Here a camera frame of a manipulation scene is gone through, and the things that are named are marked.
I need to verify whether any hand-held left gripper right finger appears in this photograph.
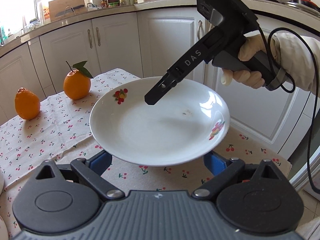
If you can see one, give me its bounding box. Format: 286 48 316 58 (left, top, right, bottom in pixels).
192 151 288 200

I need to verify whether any orange with bumpy top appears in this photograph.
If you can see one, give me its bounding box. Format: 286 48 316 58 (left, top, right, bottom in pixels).
14 87 41 120

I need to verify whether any stained white fruit print plate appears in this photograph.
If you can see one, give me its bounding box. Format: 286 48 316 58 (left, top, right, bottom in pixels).
89 76 230 167

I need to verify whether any glass jar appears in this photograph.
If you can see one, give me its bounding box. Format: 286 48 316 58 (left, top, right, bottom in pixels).
29 19 42 31

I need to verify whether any person's right forearm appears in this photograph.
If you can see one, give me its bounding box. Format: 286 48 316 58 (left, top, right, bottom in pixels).
269 31 320 96

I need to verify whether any person's right hand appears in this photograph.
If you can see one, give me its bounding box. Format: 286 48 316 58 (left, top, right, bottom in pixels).
221 34 279 89

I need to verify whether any cherry print tablecloth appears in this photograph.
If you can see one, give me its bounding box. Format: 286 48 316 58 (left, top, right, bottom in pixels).
0 68 293 230

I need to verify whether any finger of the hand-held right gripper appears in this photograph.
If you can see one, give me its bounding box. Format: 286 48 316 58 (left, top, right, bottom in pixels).
144 72 185 106

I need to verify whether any wooden cutting board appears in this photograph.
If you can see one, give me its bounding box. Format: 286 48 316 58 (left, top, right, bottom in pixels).
48 0 85 18

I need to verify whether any orange with green leaf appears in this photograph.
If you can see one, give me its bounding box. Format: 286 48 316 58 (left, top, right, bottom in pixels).
63 60 93 100

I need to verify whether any kitchen window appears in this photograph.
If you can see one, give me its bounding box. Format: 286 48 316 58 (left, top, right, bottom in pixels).
0 0 88 39

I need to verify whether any red lidded pot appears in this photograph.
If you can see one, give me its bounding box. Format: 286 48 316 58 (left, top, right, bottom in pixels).
287 0 320 14

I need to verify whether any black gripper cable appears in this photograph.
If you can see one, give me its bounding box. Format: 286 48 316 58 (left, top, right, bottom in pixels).
255 27 320 195

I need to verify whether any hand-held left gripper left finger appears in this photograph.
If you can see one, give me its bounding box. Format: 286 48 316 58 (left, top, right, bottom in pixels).
35 150 125 201

